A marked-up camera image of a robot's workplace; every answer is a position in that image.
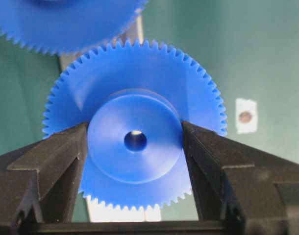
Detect large blue plastic gear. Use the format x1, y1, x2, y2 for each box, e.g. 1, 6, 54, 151
0, 0, 147, 55

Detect grey aluminium profile rail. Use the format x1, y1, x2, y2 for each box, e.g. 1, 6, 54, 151
72, 15, 161, 222

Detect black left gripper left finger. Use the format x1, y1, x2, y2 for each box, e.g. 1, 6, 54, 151
0, 123, 88, 223

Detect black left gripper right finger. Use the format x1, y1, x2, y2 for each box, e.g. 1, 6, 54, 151
182, 121, 299, 235

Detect small blue plastic gear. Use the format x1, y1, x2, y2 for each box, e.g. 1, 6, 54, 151
43, 41, 227, 209

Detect white tape patch with coin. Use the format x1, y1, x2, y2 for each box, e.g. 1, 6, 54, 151
235, 98, 258, 134

